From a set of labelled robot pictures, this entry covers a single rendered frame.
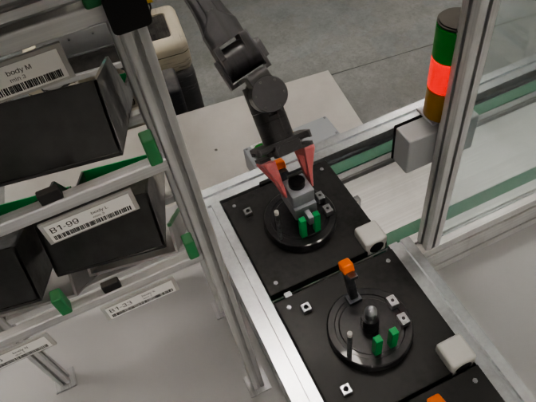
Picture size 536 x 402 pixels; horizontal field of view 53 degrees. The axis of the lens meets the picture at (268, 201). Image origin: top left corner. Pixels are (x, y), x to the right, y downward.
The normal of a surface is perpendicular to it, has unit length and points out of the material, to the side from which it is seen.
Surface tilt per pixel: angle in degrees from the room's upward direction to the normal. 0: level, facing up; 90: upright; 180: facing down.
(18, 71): 90
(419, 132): 0
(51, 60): 90
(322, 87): 0
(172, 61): 90
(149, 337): 0
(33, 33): 90
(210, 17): 52
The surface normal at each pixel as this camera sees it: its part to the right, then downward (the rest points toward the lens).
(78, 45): 0.30, 0.73
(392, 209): -0.11, -0.62
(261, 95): 0.14, 0.15
